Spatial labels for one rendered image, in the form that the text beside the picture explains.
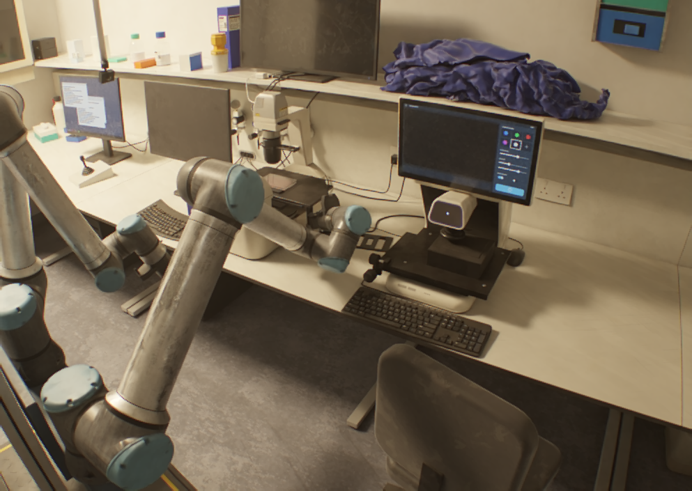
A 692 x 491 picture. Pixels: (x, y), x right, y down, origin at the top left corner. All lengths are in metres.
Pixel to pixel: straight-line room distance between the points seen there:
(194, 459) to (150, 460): 1.04
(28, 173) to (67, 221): 0.17
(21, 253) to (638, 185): 2.13
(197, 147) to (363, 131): 0.73
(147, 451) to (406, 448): 0.60
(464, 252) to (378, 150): 0.87
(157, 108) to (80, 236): 1.01
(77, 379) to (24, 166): 0.57
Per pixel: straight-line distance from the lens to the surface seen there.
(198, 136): 2.20
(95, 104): 2.95
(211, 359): 2.55
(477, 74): 1.79
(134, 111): 3.41
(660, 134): 1.89
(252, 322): 2.73
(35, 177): 1.46
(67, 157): 3.29
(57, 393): 1.24
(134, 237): 1.68
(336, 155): 2.40
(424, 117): 1.55
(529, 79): 1.75
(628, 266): 2.04
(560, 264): 1.93
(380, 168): 2.30
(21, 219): 1.66
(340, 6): 2.10
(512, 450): 1.04
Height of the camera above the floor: 1.71
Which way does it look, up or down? 29 degrees down
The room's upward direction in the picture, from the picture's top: straight up
